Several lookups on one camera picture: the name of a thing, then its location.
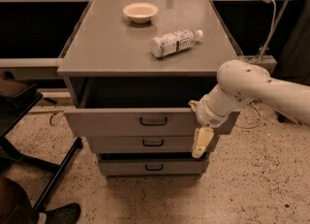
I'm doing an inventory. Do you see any white cable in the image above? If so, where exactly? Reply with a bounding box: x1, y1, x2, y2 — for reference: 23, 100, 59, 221
233, 0, 279, 130

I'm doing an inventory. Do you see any white ceramic bowl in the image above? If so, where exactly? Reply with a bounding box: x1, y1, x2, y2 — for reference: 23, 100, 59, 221
123, 3, 158, 24

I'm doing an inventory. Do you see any grey middle drawer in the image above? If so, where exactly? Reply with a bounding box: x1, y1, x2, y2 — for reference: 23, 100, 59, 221
86, 134, 221, 154

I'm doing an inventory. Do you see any grey top drawer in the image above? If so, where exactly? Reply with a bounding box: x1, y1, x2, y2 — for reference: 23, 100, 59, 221
63, 106, 241, 139

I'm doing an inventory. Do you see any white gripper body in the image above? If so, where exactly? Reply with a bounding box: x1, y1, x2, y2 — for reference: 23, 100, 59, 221
194, 84, 246, 128

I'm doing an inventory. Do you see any grey drawer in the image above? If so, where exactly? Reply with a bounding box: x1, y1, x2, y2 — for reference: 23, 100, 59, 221
86, 134, 221, 154
99, 159, 207, 176
63, 106, 241, 139

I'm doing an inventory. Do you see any brown trouser leg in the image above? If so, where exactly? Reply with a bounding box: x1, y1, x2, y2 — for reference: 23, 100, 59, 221
0, 177, 39, 224

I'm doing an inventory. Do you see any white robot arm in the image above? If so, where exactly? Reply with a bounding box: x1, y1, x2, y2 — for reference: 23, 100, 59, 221
189, 60, 310, 158

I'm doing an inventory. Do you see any grey drawer cabinet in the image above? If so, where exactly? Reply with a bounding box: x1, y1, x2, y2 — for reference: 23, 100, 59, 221
58, 0, 236, 176

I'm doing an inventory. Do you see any black office chair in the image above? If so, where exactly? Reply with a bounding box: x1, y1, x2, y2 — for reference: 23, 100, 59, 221
0, 74, 84, 210

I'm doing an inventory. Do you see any grey bottom drawer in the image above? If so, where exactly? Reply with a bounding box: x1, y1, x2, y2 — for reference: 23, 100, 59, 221
99, 159, 207, 176

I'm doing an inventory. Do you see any black shoe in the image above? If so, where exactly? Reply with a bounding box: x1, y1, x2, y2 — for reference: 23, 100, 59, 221
45, 203, 80, 224

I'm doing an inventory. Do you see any clear plastic water bottle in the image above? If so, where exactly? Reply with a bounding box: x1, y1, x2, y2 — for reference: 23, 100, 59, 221
150, 29, 203, 58

